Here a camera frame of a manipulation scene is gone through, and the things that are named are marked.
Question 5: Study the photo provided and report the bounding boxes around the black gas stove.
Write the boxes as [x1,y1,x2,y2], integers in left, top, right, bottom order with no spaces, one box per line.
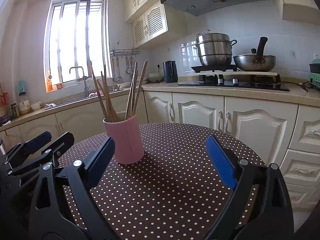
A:
[178,74,290,92]

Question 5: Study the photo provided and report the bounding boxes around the wall utensil rack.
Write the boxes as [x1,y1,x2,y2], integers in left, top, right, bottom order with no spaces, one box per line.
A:
[110,49,141,57]

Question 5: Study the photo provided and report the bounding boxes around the cream perforated wall cabinet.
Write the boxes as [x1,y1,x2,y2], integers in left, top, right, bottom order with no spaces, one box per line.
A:
[271,0,317,22]

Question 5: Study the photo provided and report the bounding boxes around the steel sink faucet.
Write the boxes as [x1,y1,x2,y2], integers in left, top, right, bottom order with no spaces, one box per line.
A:
[69,66,91,98]

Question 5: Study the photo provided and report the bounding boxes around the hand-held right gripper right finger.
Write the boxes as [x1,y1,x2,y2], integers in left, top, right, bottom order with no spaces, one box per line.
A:
[204,135,294,240]

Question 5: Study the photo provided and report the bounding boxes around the steel kitchen sink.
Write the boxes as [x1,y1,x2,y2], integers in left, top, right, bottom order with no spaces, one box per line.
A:
[46,94,104,109]

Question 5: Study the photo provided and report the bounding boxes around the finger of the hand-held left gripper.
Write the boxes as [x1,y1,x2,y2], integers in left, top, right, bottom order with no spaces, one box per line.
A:
[7,132,75,180]
[0,131,52,167]

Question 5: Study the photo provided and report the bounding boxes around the hanging metal kitchen tools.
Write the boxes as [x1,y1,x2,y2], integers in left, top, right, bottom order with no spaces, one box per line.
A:
[125,56,137,77]

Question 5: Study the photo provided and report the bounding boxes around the hanging metal ladle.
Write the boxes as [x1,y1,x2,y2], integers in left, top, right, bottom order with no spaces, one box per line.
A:
[111,56,123,83]

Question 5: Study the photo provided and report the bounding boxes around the black flat tray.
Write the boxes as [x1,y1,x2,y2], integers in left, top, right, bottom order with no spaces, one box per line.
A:
[191,64,241,73]

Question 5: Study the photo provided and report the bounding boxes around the green countertop appliance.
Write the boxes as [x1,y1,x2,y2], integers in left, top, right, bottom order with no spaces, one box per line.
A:
[309,58,320,91]

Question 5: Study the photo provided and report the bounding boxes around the bunch of wooden chopsticks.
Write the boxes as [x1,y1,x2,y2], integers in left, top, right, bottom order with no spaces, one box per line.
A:
[89,60,148,123]

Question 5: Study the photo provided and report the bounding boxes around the brown polka dot tablecloth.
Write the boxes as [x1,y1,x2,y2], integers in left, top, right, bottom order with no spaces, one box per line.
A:
[56,122,268,240]

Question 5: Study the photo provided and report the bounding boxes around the pink cylindrical holder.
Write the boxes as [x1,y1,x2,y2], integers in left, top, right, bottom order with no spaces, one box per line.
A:
[103,114,145,165]

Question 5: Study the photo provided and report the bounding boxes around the dark blue electric kettle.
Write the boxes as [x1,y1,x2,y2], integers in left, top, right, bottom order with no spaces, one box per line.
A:
[163,60,179,83]

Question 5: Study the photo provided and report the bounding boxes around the orange carton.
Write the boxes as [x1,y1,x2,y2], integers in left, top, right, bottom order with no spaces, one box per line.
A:
[46,72,54,93]

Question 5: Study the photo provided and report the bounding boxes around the steel wok black handle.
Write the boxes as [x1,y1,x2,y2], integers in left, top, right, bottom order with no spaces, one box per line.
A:
[233,37,277,72]

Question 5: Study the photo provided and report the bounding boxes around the cream lattice upper cabinets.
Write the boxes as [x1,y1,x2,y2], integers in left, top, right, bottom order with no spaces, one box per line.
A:
[124,0,189,49]

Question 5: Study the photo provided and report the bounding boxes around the kitchen window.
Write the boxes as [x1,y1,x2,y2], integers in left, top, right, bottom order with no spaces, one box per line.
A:
[44,0,112,93]

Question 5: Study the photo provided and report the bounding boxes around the black power cable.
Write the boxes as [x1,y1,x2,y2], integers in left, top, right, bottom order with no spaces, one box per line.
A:
[281,80,314,91]

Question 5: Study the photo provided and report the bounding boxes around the stainless steel steamer pot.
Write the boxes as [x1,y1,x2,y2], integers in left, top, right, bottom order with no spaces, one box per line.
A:
[195,29,238,66]

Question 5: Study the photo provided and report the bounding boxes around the beige kitchen countertop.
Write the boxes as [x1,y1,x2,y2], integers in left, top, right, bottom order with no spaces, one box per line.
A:
[0,80,320,133]

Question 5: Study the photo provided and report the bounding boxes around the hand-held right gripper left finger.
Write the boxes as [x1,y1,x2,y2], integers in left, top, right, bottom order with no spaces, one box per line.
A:
[29,137,117,240]

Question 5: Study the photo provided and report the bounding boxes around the glass jar teal lid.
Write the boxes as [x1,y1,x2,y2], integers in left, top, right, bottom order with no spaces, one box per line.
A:
[18,80,32,115]

